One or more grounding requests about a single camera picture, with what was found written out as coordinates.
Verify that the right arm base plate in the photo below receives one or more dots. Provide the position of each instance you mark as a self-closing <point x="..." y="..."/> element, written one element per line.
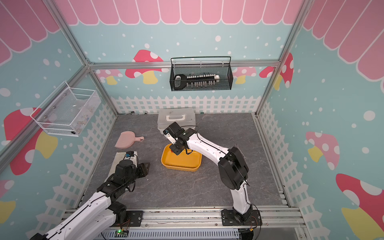
<point x="230" y="217"/>

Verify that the white wire wall basket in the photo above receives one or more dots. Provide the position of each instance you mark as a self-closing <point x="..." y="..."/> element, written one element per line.
<point x="66" y="111"/>

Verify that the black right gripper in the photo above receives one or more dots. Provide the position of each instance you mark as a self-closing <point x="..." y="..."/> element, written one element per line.
<point x="174" y="150"/>

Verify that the small green circuit board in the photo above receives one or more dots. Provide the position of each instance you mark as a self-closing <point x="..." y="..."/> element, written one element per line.
<point x="121" y="233"/>

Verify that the yellow plastic storage box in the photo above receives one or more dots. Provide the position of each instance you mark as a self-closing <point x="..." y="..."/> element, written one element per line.
<point x="181" y="162"/>

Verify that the white work glove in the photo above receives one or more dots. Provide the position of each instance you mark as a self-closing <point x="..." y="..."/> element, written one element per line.
<point x="122" y="156"/>

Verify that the black wire wall basket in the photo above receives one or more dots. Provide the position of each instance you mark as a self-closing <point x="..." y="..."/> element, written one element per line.
<point x="201" y="74"/>

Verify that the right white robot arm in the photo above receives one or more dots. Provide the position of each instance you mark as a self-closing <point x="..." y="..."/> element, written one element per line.
<point x="231" y="163"/>

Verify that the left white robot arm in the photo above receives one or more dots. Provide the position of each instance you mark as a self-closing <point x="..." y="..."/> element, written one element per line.
<point x="102" y="210"/>

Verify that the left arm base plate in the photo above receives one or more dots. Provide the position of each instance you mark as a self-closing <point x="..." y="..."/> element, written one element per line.
<point x="131" y="219"/>

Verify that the black socket set holder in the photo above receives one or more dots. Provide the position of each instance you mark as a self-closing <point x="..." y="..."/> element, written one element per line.
<point x="181" y="82"/>

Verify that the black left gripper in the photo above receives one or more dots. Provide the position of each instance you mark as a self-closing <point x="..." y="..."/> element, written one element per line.
<point x="143" y="170"/>

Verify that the white lidded plastic box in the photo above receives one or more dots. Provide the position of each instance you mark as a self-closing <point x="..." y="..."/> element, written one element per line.
<point x="185" y="117"/>

